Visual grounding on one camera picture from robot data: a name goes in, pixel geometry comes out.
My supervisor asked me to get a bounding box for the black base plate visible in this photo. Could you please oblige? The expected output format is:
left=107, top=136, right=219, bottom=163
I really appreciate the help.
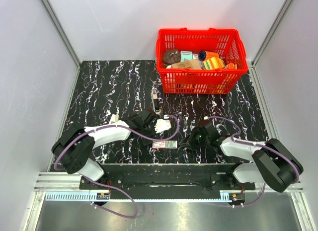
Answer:
left=79, top=173, right=256, bottom=191

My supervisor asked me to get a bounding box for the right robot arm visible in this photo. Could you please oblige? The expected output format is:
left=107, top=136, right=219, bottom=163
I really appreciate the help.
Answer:
left=179, top=122, right=304, bottom=193

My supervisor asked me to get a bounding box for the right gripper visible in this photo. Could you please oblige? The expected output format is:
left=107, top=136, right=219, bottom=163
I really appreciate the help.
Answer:
left=179, top=126, right=210, bottom=152

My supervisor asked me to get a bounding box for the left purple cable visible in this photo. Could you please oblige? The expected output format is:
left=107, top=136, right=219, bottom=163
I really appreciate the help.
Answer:
left=53, top=114, right=180, bottom=219

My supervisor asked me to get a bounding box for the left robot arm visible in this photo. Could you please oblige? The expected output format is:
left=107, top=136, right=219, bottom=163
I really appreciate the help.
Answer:
left=51, top=109, right=157, bottom=189

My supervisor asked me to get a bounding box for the white cable duct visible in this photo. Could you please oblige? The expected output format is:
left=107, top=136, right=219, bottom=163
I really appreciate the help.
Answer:
left=45, top=190, right=246, bottom=202

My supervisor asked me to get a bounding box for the green yellow striped box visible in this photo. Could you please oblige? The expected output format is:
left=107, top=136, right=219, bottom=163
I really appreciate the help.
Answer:
left=203, top=57, right=225, bottom=70

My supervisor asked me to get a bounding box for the red white staple box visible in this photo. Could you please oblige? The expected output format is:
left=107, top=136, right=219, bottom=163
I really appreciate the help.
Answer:
left=152, top=140, right=178, bottom=149

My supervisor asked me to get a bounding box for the staple remover tool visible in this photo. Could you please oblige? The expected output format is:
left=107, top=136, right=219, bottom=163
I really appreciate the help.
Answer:
left=151, top=89, right=161, bottom=115

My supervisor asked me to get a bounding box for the brown round object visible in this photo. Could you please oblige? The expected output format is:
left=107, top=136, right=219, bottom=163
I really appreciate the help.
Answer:
left=163, top=49, right=181, bottom=66

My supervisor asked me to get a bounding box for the brown cardboard package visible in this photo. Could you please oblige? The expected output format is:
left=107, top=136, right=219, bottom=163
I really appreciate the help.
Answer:
left=166, top=59, right=203, bottom=70

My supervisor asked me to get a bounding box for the purple cable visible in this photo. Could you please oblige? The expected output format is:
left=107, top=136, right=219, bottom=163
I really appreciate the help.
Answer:
left=203, top=116, right=300, bottom=208
left=53, top=114, right=180, bottom=219

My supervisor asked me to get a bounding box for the small orange box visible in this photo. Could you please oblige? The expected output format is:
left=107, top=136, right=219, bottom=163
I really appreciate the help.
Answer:
left=224, top=63, right=237, bottom=70

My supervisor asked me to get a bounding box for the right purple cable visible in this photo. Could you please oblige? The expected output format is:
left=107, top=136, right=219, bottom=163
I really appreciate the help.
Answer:
left=203, top=116, right=300, bottom=208

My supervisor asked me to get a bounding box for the red plastic basket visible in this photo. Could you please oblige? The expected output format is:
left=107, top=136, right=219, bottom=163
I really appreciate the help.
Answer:
left=156, top=28, right=248, bottom=94

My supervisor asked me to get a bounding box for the beige stapler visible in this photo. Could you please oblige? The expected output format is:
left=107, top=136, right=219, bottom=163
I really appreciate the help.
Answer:
left=109, top=114, right=119, bottom=124

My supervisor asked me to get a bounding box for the orange bottle blue cap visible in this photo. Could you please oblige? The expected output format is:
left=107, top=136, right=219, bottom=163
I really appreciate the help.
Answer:
left=198, top=51, right=220, bottom=61

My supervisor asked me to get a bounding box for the teal white card packet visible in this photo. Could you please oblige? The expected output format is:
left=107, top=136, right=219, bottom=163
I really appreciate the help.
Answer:
left=180, top=51, right=193, bottom=62

